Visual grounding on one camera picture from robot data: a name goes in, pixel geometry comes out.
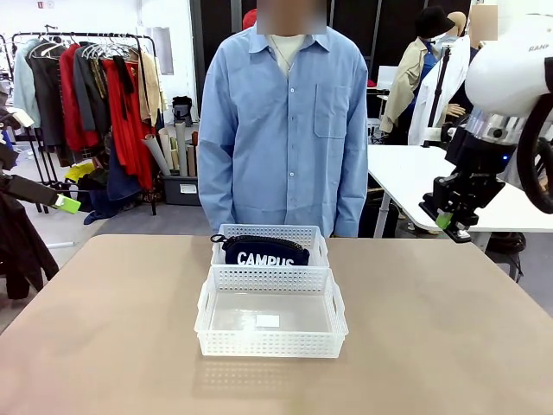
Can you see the grey cardboard tube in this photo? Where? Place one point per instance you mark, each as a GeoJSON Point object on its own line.
{"type": "Point", "coordinates": [181, 149]}

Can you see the person's right forearm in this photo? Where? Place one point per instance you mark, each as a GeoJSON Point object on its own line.
{"type": "Point", "coordinates": [216, 190]}

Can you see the black bucket hat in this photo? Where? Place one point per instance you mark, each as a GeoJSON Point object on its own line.
{"type": "Point", "coordinates": [432, 23]}

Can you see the beige coat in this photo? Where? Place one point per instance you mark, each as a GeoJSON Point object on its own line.
{"type": "Point", "coordinates": [151, 91]}

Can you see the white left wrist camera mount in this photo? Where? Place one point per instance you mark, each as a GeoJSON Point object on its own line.
{"type": "Point", "coordinates": [21, 118]}

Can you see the red hat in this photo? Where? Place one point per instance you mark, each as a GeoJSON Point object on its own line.
{"type": "Point", "coordinates": [249, 19]}

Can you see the grey and black jacket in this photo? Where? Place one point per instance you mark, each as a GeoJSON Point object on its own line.
{"type": "Point", "coordinates": [88, 91]}

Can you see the blue denim garment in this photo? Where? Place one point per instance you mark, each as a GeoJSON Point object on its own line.
{"type": "Point", "coordinates": [123, 181]}

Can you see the grey storage bin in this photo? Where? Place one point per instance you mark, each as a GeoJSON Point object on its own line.
{"type": "Point", "coordinates": [181, 190]}

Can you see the black clothes rack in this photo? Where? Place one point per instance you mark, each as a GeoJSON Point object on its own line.
{"type": "Point", "coordinates": [153, 199]}

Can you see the yellow garment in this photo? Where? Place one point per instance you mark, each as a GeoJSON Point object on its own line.
{"type": "Point", "coordinates": [78, 173]}

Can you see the white perforated plastic basket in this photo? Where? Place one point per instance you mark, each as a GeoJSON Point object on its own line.
{"type": "Point", "coordinates": [318, 253]}
{"type": "Point", "coordinates": [268, 343]}

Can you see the red jacket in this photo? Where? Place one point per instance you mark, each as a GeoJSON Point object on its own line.
{"type": "Point", "coordinates": [71, 104]}

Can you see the black bag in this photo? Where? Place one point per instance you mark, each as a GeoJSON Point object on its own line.
{"type": "Point", "coordinates": [505, 246]}

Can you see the black backpack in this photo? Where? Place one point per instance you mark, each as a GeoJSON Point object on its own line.
{"type": "Point", "coordinates": [182, 110]}

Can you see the navy pouch with CAMPUS print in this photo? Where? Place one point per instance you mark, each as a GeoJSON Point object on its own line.
{"type": "Point", "coordinates": [259, 250]}

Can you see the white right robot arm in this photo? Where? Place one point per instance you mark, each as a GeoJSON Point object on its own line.
{"type": "Point", "coordinates": [510, 73]}

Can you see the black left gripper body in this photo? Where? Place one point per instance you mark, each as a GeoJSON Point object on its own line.
{"type": "Point", "coordinates": [8, 157]}

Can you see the person in blue shirt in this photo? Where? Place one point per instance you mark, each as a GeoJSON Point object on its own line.
{"type": "Point", "coordinates": [285, 129]}

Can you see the dark grey coat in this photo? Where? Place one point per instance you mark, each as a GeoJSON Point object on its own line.
{"type": "Point", "coordinates": [47, 99]}

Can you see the light teal jacket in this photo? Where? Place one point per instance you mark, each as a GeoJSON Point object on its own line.
{"type": "Point", "coordinates": [23, 82]}

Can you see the red dress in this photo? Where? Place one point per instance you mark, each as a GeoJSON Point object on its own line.
{"type": "Point", "coordinates": [127, 142]}

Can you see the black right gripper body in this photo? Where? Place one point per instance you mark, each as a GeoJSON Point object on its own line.
{"type": "Point", "coordinates": [479, 173]}

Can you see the white table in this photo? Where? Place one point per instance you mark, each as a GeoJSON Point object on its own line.
{"type": "Point", "coordinates": [402, 181]}

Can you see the mannequin in beige coat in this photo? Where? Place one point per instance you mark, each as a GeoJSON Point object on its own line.
{"type": "Point", "coordinates": [406, 78]}

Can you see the black tripod pole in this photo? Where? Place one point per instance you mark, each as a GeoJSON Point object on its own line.
{"type": "Point", "coordinates": [437, 95]}

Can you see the mannequin in white coat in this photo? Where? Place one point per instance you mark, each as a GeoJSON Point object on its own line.
{"type": "Point", "coordinates": [445, 86]}

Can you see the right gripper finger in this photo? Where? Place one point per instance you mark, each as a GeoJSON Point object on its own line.
{"type": "Point", "coordinates": [443, 219]}
{"type": "Point", "coordinates": [465, 219]}

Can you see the beige paper roll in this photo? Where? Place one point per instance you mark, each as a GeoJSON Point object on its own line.
{"type": "Point", "coordinates": [157, 155]}

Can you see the person's left forearm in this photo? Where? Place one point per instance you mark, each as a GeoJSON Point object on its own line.
{"type": "Point", "coordinates": [352, 190]}

